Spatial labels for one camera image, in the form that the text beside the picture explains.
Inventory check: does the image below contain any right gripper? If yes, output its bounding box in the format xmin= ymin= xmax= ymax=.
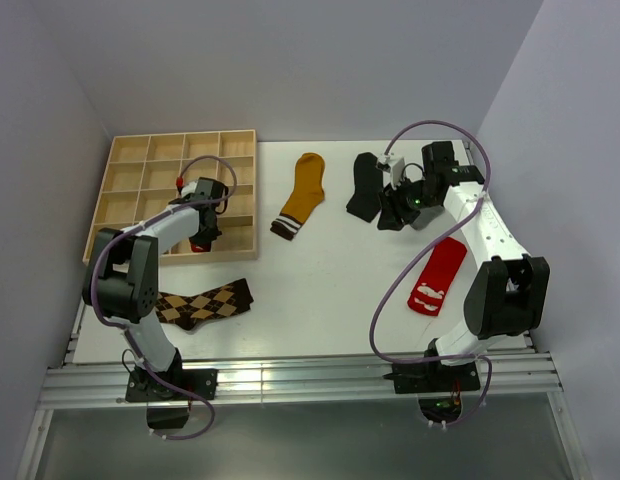
xmin=377 ymin=174 xmax=439 ymax=232

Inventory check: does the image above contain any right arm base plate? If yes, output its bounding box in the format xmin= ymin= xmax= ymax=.
xmin=383 ymin=362 xmax=481 ymax=394

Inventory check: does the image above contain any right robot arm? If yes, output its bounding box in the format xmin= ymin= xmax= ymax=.
xmin=376 ymin=141 xmax=550 ymax=390

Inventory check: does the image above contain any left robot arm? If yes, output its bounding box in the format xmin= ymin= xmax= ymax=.
xmin=82 ymin=177 xmax=234 ymax=399

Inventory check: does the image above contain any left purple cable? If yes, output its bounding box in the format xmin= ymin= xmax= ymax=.
xmin=92 ymin=154 xmax=239 ymax=443

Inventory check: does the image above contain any mustard striped-cuff sock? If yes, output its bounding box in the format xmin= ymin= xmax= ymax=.
xmin=270 ymin=153 xmax=325 ymax=241

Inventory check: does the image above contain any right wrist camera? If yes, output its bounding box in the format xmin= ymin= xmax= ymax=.
xmin=376 ymin=154 xmax=406 ymax=190

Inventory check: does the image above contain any black sock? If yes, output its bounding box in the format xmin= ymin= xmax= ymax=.
xmin=346 ymin=152 xmax=384 ymax=223

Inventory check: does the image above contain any red santa sock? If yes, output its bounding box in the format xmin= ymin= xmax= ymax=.
xmin=407 ymin=238 xmax=467 ymax=317
xmin=189 ymin=240 xmax=212 ymax=253

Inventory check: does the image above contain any grey sock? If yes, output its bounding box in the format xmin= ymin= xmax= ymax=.
xmin=410 ymin=206 xmax=444 ymax=231

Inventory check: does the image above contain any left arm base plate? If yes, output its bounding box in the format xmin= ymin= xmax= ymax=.
xmin=125 ymin=368 xmax=218 ymax=403

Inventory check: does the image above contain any brown argyle sock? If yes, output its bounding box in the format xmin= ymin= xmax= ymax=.
xmin=155 ymin=278 xmax=254 ymax=332

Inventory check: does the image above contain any wooden compartment tray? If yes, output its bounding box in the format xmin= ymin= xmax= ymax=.
xmin=82 ymin=129 xmax=260 ymax=268

